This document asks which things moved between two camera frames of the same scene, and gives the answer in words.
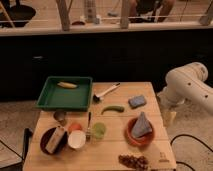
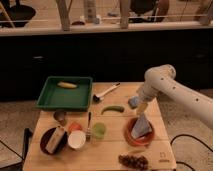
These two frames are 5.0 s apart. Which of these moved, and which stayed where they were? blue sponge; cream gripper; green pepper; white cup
Moved: cream gripper
Stayed: white cup; green pepper; blue sponge
